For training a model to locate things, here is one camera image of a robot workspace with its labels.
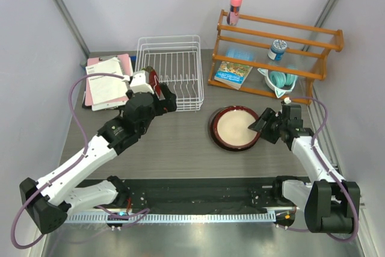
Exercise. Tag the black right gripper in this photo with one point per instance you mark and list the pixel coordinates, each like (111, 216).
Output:
(268, 115)

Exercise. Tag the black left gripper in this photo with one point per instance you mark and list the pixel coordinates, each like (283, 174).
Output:
(166, 105)

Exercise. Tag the dark red cream plate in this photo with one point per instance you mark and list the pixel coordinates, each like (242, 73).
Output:
(231, 128)

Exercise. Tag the brown rimmed cream plate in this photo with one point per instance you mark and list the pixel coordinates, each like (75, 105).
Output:
(211, 128)

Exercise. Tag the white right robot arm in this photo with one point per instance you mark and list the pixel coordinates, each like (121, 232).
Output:
(331, 203)

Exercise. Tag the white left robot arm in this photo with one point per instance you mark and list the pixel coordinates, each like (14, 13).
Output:
(50, 200)

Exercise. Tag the orange wooden shelf rack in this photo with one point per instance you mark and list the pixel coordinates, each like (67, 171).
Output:
(306, 55)

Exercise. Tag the dark red patterned plate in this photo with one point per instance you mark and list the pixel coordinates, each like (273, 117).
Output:
(153, 80)

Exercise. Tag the teal cat ear headphones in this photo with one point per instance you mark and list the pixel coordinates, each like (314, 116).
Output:
(280, 83)

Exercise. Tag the dark blue notebook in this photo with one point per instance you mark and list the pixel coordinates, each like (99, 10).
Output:
(133, 60)

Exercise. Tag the blue paperback book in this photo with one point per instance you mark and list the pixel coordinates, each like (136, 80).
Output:
(232, 74)

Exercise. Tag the pink clipboard folder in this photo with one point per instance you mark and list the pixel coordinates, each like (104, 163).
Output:
(124, 61)

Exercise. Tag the white manual booklet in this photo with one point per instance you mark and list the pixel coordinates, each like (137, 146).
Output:
(105, 88)

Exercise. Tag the clear blue plastic box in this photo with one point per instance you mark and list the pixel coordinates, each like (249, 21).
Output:
(239, 55)

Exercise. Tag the blue lidded jar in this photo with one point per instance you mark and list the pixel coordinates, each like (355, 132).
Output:
(277, 49)

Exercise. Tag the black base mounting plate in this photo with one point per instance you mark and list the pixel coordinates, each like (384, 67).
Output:
(202, 196)

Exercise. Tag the pink capped bottle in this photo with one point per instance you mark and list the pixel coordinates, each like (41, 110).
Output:
(233, 16)

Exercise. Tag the white wire dish rack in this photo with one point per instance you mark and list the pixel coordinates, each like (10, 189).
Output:
(178, 63)

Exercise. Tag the white slotted cable duct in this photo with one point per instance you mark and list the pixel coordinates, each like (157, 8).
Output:
(99, 217)

